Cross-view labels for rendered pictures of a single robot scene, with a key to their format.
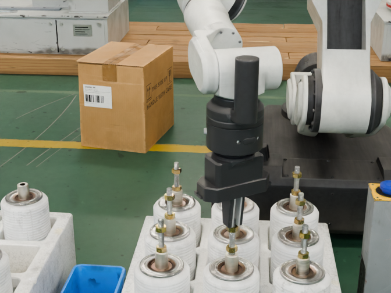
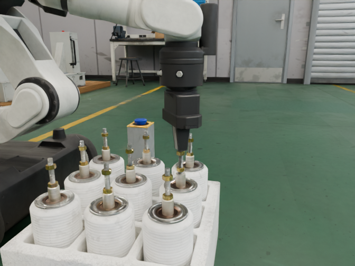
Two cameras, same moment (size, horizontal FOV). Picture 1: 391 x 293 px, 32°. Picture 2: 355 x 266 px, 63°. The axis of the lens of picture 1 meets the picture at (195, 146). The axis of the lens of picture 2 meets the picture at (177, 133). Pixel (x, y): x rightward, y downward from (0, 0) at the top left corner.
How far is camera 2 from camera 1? 1.10 m
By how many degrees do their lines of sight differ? 78
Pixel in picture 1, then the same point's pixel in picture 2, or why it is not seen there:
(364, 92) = (71, 84)
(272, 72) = not seen: hidden behind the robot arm
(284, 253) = (158, 171)
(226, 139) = (201, 72)
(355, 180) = (55, 154)
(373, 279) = not seen: hidden behind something
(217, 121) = (197, 58)
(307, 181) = (35, 167)
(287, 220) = (119, 164)
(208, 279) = (189, 196)
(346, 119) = (69, 104)
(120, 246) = not seen: outside the picture
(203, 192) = (197, 121)
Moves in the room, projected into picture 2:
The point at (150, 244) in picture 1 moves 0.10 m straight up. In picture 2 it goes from (120, 220) to (117, 169)
